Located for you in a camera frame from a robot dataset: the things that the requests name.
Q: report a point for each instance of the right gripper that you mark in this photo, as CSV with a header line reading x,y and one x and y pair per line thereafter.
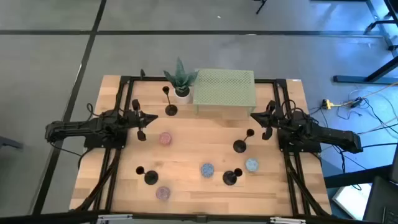
x,y
273,119

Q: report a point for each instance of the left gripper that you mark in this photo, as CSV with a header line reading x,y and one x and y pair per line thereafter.
x,y
135,119

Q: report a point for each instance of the black metal candlestick holder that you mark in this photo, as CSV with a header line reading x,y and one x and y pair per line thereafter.
x,y
151,177
171,109
239,146
229,178

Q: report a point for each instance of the pink mosaic candle holder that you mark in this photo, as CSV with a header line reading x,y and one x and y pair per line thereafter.
x,y
165,138

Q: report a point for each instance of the light blue mosaic candle holder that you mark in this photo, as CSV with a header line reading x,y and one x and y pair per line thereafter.
x,y
252,165

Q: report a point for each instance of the purple mosaic candle holder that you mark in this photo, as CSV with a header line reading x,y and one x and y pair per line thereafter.
x,y
163,193

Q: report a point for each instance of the dark blue mosaic candle holder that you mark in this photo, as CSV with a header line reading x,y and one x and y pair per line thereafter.
x,y
207,170

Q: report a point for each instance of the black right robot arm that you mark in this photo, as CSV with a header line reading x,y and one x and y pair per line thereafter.
x,y
326,133

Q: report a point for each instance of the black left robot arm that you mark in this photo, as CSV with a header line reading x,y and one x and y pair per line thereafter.
x,y
77,127

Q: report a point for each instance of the snake plant in white pot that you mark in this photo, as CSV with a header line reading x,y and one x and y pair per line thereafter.
x,y
183,99

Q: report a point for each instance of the green perforated metal shelf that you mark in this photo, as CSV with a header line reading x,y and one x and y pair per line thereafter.
x,y
224,88

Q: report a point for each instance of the black power adapter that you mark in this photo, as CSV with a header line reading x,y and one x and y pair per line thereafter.
x,y
356,102

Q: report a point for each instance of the black stand leg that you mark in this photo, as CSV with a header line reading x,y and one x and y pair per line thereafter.
x,y
261,7

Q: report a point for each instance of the black desk bar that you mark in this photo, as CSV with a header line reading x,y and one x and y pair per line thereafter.
x,y
357,177

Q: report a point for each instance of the white paper sheet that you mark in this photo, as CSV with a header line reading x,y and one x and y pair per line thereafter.
x,y
351,200

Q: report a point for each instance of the grey chair base leg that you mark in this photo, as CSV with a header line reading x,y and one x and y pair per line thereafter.
x,y
9,143

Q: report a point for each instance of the black laptop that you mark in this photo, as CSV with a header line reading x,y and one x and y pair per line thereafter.
x,y
382,202

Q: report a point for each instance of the black aluminium table frame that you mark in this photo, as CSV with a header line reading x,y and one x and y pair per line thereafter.
x,y
146,78

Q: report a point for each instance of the black desk leg frame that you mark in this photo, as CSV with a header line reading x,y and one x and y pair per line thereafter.
x,y
351,79

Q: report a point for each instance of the silver mounting bracket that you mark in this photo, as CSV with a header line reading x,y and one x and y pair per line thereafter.
x,y
287,221
115,217

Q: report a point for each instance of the grey desk leg frame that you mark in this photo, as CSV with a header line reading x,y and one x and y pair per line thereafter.
x,y
392,47

